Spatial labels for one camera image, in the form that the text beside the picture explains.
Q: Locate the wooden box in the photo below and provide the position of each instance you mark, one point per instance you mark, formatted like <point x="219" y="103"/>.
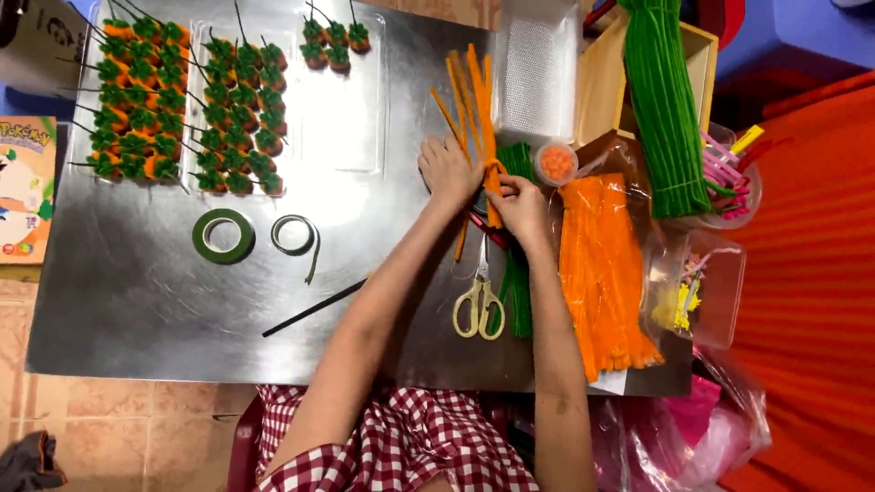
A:
<point x="601" y="89"/>

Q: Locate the clear plastic bag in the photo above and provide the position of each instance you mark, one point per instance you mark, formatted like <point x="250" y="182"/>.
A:
<point x="608" y="156"/>

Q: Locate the clear box with yellow bits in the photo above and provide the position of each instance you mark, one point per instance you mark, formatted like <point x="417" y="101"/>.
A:
<point x="711" y="294"/>

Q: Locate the blue plastic furniture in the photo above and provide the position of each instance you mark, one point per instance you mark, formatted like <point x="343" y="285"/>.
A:
<point x="800" y="31"/>

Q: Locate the orange-red striped cloth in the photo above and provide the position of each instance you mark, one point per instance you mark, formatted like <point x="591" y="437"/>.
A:
<point x="813" y="307"/>

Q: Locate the single pipe-cleaner carrot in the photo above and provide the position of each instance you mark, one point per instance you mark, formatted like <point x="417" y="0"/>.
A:
<point x="314" y="54"/>
<point x="358" y="37"/>
<point x="313" y="30"/>
<point x="338" y="59"/>
<point x="336" y="32"/>

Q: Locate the red white checked garment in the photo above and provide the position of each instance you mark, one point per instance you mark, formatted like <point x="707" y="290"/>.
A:
<point x="410" y="437"/>

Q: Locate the black stick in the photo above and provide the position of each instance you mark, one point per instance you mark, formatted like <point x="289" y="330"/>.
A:
<point x="314" y="309"/>

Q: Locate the small group of pipe-cleaner carrots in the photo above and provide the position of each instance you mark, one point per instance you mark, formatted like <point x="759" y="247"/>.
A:
<point x="239" y="116"/>

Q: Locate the round tub of orange beads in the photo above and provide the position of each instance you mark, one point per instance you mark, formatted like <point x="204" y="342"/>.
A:
<point x="556" y="164"/>

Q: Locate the person's left hand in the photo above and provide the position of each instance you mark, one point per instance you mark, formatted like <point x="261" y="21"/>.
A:
<point x="448" y="176"/>

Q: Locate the textured clear plastic tray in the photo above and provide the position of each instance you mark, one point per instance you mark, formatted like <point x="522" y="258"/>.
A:
<point x="536" y="75"/>

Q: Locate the large group of pipe-cleaner carrots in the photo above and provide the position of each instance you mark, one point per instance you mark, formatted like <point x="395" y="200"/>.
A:
<point x="133" y="102"/>

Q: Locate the pink plastic bag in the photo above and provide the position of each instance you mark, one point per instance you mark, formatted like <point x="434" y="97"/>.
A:
<point x="690" y="423"/>

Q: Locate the person's right hand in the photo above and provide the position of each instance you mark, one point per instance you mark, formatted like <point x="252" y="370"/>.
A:
<point x="526" y="208"/>

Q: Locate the orange pipe cleaner bundle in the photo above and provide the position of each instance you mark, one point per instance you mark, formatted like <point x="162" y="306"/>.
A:
<point x="478" y="102"/>

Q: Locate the dark green pipe cleaner bundle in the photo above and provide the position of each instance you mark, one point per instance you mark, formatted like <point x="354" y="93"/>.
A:
<point x="521" y="300"/>

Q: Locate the tall light green pipe cleaner bundle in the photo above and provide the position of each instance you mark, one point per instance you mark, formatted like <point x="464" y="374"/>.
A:
<point x="663" y="109"/>

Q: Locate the cardboard box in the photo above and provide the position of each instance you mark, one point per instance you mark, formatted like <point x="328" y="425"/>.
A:
<point x="41" y="48"/>

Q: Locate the dark grey cloth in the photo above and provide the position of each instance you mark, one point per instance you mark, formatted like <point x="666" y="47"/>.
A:
<point x="27" y="464"/>

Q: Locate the yellow stick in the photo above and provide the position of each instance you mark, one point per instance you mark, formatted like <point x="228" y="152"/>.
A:
<point x="746" y="139"/>

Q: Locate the thin green tape roll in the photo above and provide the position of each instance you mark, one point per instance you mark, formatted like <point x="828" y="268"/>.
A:
<point x="275" y="236"/>

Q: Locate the clear tub of pink sticks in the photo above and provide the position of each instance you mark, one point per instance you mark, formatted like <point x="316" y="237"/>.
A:
<point x="724" y="181"/>

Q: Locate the red plastic stool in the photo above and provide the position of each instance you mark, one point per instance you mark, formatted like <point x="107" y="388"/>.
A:
<point x="243" y="444"/>

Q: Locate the thick green tape roll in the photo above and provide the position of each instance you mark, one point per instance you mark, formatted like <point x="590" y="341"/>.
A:
<point x="199" y="238"/>

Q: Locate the pile of orange pipe cleaners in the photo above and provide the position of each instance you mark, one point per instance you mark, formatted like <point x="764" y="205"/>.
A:
<point x="605" y="273"/>

